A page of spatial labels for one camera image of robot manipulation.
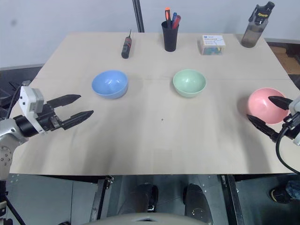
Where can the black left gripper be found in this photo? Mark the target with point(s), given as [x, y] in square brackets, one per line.
[48, 120]

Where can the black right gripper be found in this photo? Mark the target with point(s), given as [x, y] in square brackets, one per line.
[291, 127]

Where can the pink-red plastic bowl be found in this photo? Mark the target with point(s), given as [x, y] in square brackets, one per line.
[263, 105]

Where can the blue plastic bowl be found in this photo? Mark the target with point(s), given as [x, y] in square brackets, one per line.
[110, 84]

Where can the black shoe with jeans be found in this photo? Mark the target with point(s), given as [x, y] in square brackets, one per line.
[284, 193]

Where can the black precision screwdriver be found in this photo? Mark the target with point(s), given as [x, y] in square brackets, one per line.
[126, 48]

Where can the smoky grey water bottle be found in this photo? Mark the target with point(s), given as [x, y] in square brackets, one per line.
[254, 30]

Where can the green plastic bowl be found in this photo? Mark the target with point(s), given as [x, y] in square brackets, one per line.
[189, 82]

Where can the clear box of clips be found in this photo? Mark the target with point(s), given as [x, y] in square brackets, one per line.
[212, 45]

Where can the black metal table leg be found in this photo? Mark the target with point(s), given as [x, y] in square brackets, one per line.
[232, 199]
[100, 197]

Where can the black metal pole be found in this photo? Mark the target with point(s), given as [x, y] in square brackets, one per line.
[138, 16]

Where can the dark rounded robot foot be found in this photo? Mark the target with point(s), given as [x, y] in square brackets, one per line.
[197, 201]

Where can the black tripod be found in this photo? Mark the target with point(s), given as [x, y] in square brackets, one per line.
[9, 208]

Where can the black pen cup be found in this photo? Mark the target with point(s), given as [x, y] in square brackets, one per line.
[170, 37]

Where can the grey robot torso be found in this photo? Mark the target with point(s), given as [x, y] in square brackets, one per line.
[145, 219]

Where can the red pen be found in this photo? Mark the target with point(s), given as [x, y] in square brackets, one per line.
[177, 21]

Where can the blue pen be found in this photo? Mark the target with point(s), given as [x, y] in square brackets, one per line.
[174, 18]

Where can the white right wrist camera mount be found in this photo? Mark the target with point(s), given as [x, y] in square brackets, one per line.
[295, 104]

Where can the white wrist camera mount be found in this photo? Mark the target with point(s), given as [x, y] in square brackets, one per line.
[29, 99]
[295, 104]

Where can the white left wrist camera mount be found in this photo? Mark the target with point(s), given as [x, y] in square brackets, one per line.
[29, 99]

